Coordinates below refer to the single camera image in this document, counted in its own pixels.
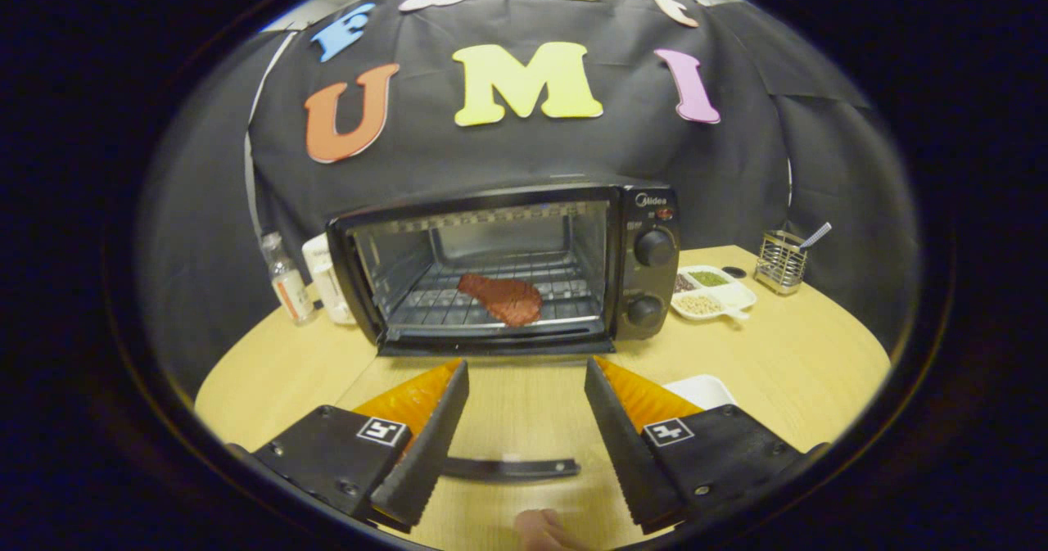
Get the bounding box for white divided dish with spices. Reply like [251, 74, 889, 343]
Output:
[670, 264, 758, 323]

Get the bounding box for metal wire utensil holder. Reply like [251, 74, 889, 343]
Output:
[753, 229, 808, 296]

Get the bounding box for black toaster oven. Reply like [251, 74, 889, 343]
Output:
[326, 181, 682, 484]

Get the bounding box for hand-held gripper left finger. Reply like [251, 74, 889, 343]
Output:
[252, 359, 471, 534]

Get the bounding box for reddish brown meat piece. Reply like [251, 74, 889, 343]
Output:
[457, 273, 544, 328]

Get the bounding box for clear glass bottle orange label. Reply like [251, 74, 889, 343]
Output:
[260, 232, 317, 326]

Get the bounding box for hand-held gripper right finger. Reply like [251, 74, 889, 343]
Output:
[584, 356, 820, 535]

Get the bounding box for white rectangular tray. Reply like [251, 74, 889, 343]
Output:
[663, 374, 738, 412]

